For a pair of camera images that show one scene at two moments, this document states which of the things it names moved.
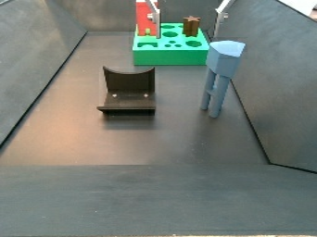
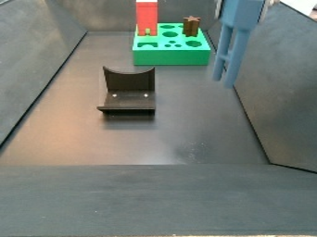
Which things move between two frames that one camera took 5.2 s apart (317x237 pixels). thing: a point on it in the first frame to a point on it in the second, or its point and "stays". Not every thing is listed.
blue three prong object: (222, 60) to (239, 15)
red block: (143, 22) stays
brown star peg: (191, 25) stays
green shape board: (174, 49) stays
